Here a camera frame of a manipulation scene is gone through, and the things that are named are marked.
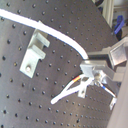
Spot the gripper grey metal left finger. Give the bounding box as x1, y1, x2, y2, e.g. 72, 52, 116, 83
80, 60, 114, 86

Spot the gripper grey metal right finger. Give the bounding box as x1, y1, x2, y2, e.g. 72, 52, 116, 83
88, 37, 128, 68

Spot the white cable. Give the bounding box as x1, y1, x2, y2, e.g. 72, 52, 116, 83
0, 8, 118, 111

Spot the blue object in background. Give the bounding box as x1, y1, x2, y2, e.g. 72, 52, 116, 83
114, 15, 124, 34

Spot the white frame post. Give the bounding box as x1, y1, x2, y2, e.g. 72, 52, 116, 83
103, 0, 114, 26

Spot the grey metal cable clip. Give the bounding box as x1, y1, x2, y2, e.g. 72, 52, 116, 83
19, 28, 51, 75

